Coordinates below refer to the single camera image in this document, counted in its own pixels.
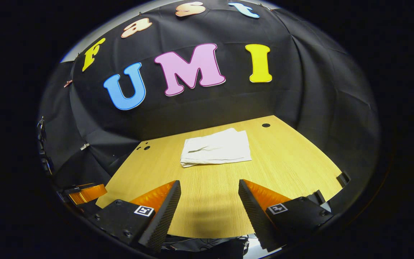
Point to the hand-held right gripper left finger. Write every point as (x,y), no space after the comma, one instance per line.
(164,216)

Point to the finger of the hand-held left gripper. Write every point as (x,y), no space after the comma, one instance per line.
(88,193)

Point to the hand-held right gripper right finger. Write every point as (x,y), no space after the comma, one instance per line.
(253,219)

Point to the white jeans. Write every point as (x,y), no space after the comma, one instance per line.
(217,147)

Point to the small white clip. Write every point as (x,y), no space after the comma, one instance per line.
(84,146)

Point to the dark patterned cloth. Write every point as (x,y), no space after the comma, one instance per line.
(207,244)

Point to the small pink clip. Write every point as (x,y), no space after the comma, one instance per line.
(68,83)

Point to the black backdrop cloth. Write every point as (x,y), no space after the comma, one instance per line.
(300,90)

